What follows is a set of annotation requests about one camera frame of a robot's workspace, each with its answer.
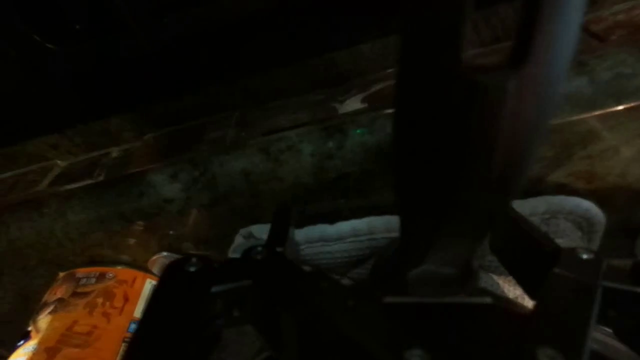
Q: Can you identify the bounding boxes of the grey folded towel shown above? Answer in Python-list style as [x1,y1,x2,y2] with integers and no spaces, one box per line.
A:
[227,193,608,315]

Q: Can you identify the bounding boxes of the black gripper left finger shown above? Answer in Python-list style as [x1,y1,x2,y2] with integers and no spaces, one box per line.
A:
[390,0,515,295]

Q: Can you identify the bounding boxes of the dark pan with glass lid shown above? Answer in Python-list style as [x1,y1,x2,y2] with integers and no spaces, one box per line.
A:
[126,197,606,360]

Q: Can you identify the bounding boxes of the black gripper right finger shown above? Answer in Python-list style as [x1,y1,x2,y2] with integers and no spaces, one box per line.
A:
[500,0,591,191]

